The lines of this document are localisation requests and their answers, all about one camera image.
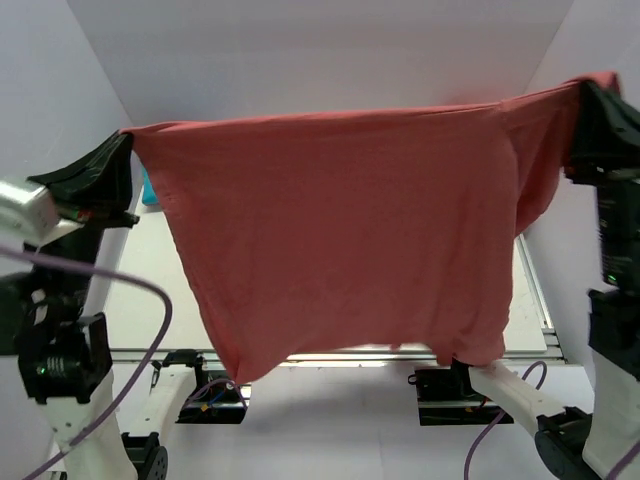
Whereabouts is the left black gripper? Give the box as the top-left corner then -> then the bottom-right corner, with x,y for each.
26,126 -> 139,314

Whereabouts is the dusty red t-shirt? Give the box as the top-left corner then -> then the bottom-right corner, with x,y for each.
119,71 -> 622,384

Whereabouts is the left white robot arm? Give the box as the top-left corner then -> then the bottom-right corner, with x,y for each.
1,133 -> 212,479

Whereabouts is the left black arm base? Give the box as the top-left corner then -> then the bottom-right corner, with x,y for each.
176,353 -> 251,425

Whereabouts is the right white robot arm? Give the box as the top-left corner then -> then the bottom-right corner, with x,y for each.
451,81 -> 639,479

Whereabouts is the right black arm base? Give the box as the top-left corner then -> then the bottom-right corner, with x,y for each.
407,368 -> 501,427

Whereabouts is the folded teal t-shirt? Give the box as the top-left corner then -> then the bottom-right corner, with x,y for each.
141,169 -> 159,206

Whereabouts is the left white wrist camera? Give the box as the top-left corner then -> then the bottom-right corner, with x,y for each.
1,179 -> 83,247

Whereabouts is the aluminium table rail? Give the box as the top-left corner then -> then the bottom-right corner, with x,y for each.
105,239 -> 564,366

